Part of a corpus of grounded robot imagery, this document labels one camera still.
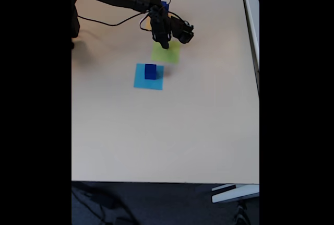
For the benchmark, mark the small blue cube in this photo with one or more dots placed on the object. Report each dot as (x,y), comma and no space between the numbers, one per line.
(165,3)

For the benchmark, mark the medium blue cube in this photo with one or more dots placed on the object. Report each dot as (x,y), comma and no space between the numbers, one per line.
(150,72)

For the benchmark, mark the green paper square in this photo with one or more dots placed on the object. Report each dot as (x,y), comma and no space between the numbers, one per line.
(169,55)

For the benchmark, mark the light blue paper square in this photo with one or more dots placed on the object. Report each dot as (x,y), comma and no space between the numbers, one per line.
(141,84)

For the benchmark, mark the white neighbouring table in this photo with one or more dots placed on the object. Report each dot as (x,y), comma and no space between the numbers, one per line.
(251,21)

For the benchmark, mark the white table leg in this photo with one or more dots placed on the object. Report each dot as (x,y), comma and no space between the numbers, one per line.
(235,193)

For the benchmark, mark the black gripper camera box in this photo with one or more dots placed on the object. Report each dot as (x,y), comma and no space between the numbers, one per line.
(184,32)

